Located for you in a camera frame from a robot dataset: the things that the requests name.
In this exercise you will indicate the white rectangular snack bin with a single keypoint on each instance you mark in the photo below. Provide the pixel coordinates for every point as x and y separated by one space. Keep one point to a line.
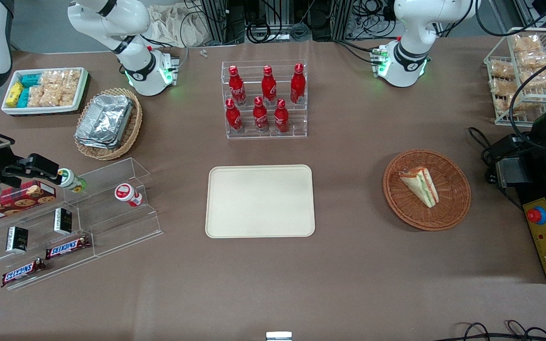
45 110

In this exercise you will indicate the stacked aluminium foil trays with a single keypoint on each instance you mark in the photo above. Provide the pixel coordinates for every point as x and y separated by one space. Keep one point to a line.
104 121

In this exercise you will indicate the green capped drink bottle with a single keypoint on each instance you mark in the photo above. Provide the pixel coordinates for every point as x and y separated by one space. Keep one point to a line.
70 179

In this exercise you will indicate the beige plastic tray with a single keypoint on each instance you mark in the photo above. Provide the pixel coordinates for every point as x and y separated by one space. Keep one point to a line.
259 201

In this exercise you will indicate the tan oval wicker basket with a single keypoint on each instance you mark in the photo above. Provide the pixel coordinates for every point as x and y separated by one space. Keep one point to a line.
133 128

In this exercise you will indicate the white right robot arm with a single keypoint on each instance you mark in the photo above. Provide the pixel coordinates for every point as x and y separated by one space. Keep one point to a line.
135 61

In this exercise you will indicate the triangular sandwich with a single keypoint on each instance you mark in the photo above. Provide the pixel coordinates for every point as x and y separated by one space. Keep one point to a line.
421 185

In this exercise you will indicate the small black carton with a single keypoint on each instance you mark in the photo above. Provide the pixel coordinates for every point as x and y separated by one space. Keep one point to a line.
63 221
17 239

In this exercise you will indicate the clear acrylic stepped shelf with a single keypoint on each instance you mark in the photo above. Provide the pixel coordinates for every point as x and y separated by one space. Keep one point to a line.
112 222

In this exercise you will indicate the brown round wicker basket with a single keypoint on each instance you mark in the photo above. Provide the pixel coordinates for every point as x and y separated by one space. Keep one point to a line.
450 208

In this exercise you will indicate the teal snack pack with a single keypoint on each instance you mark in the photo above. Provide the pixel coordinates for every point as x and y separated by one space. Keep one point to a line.
30 79
23 98

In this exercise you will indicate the yellow snack pack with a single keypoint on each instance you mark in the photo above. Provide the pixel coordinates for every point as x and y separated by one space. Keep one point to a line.
14 94

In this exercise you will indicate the red cola bottle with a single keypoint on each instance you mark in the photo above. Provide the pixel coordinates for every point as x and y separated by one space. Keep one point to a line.
281 118
297 85
260 117
268 87
237 87
233 118

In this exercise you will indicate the red capped drink bottle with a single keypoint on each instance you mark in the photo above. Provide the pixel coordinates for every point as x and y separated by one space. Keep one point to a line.
127 194

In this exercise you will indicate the snickers chocolate bar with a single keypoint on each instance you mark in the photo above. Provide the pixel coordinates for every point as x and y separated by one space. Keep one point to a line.
68 247
22 272

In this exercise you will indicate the black power box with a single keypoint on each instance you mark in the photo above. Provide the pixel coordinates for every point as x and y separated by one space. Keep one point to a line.
510 151

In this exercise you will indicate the red tartan cookie box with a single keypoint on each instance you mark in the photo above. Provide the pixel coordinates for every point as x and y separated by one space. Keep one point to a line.
22 198

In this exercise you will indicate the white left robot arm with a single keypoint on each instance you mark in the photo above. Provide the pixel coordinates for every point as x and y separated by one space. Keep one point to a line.
408 52

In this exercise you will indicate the clear rice cracker bag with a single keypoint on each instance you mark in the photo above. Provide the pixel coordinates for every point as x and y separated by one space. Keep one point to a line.
36 96
54 97
71 79
51 78

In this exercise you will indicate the cream cloth bag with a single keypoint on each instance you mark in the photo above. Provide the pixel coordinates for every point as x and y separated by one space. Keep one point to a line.
173 26

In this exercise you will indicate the fried snack bag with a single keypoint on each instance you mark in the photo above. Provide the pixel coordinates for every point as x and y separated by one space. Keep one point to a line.
504 88
526 43
533 59
503 69
504 106
545 76

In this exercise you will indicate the clear acrylic bottle rack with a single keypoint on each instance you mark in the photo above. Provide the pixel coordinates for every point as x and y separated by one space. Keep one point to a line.
296 121

